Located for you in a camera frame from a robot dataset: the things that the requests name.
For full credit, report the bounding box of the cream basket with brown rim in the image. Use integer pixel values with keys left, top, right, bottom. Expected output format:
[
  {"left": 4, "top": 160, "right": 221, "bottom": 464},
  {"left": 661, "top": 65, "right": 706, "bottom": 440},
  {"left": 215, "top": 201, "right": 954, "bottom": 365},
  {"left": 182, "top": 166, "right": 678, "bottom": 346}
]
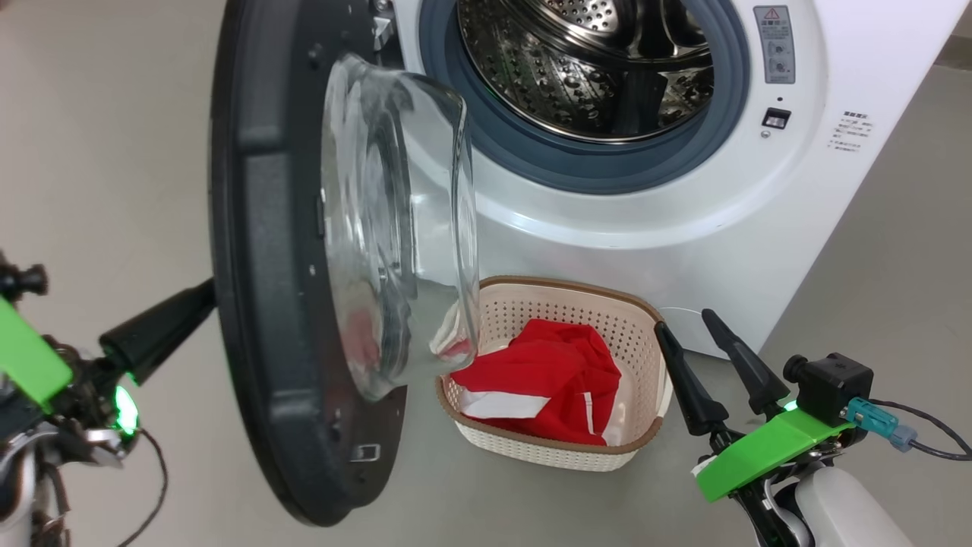
[{"left": 434, "top": 275, "right": 675, "bottom": 473}]

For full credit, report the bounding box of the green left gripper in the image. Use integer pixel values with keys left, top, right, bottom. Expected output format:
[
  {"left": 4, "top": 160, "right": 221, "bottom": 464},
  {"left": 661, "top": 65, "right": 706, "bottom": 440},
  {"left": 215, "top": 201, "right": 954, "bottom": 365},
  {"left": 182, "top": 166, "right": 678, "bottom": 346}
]
[{"left": 0, "top": 277, "right": 217, "bottom": 466}]

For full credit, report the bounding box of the steel washing machine drum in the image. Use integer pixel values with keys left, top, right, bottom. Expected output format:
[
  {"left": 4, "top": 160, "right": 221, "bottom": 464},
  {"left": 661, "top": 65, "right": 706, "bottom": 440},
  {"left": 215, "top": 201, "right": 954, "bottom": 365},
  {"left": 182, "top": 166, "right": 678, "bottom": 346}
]
[{"left": 457, "top": 0, "right": 716, "bottom": 144}]

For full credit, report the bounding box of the grey warning sticker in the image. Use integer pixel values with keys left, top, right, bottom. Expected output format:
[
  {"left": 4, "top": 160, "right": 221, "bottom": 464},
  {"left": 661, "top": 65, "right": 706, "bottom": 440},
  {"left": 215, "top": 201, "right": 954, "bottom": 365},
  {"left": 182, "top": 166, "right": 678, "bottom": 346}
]
[{"left": 753, "top": 6, "right": 796, "bottom": 84}]

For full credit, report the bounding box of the round white filter cover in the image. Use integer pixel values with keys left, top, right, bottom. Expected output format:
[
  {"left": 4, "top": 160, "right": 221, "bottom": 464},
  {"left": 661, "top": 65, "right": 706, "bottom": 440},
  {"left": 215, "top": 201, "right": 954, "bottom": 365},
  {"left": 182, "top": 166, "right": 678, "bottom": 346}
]
[{"left": 659, "top": 307, "right": 722, "bottom": 358}]

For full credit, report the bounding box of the white front-load washing machine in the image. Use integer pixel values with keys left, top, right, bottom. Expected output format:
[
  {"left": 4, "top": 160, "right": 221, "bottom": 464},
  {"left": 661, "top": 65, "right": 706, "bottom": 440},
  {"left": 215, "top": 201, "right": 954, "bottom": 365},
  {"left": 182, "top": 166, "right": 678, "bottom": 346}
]
[{"left": 372, "top": 0, "right": 972, "bottom": 362}]

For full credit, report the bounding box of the black cable with teal plug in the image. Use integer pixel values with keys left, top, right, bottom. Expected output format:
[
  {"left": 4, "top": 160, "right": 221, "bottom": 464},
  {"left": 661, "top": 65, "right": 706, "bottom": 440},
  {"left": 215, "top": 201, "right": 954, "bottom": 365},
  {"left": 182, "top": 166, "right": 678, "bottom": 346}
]
[{"left": 845, "top": 397, "right": 972, "bottom": 462}]

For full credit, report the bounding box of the red and white garment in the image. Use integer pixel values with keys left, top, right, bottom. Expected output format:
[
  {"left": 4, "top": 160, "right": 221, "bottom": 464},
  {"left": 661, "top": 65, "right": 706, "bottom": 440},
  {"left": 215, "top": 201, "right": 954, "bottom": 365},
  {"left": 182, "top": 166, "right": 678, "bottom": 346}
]
[
  {"left": 516, "top": 319, "right": 623, "bottom": 445},
  {"left": 450, "top": 357, "right": 608, "bottom": 447}
]

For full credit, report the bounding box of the black round glass washer door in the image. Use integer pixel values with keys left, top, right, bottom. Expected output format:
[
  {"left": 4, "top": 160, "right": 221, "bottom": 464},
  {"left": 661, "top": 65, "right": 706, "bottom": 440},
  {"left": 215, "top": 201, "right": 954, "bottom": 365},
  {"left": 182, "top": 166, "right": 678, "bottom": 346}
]
[{"left": 209, "top": 0, "right": 481, "bottom": 527}]

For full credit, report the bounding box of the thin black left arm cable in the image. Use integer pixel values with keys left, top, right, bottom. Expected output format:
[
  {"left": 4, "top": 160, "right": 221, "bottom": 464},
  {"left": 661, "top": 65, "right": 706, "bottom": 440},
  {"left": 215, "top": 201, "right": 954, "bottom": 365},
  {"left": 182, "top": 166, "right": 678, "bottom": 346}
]
[{"left": 114, "top": 429, "right": 169, "bottom": 547}]

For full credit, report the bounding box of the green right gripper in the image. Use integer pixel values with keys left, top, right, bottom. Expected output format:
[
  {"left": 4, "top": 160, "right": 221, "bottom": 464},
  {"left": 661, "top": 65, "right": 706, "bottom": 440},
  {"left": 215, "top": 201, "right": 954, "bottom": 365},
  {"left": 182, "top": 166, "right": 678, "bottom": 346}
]
[{"left": 655, "top": 308, "right": 855, "bottom": 502}]

